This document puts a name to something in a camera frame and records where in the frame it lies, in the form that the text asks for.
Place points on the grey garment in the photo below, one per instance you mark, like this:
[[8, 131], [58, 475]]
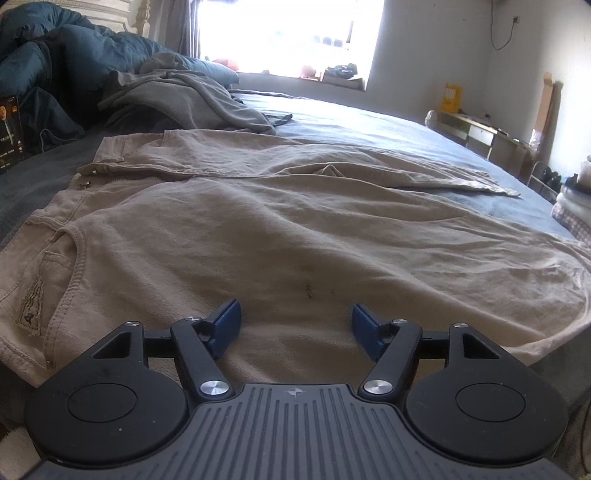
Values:
[[194, 97]]

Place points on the dark printed box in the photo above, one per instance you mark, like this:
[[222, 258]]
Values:
[[11, 134]]

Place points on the carved cream headboard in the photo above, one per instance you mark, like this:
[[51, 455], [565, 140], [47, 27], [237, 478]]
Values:
[[124, 14]]

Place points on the grey curtain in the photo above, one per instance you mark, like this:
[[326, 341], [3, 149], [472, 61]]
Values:
[[180, 27]]

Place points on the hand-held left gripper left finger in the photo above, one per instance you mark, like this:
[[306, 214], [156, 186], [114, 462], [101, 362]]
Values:
[[227, 328]]

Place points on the cardboard box with shoes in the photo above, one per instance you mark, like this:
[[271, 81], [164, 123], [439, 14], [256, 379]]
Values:
[[341, 74]]

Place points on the stack of folded clothes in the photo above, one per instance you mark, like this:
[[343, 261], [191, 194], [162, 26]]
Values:
[[575, 207]]

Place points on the orange flower pot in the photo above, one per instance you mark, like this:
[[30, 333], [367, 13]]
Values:
[[308, 72]]

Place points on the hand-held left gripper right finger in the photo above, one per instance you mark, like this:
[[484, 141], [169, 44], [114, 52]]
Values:
[[364, 330]]

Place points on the metal shoe rack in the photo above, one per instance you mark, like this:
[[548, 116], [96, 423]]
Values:
[[545, 180]]

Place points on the beige pants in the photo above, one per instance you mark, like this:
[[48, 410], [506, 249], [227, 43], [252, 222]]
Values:
[[277, 230]]

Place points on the yellow box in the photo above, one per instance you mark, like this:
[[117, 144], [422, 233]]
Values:
[[450, 98]]

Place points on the bright window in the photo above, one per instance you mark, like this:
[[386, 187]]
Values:
[[286, 37]]

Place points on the clear plastic bag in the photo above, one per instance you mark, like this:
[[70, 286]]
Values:
[[535, 138]]

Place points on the light wooden desk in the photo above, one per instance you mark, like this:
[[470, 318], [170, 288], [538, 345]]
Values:
[[485, 138]]

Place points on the dark thin garment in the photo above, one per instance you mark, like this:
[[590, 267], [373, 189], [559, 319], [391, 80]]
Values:
[[277, 120]]

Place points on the dark teal pillow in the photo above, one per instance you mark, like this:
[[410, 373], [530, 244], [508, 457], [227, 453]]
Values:
[[69, 50]]

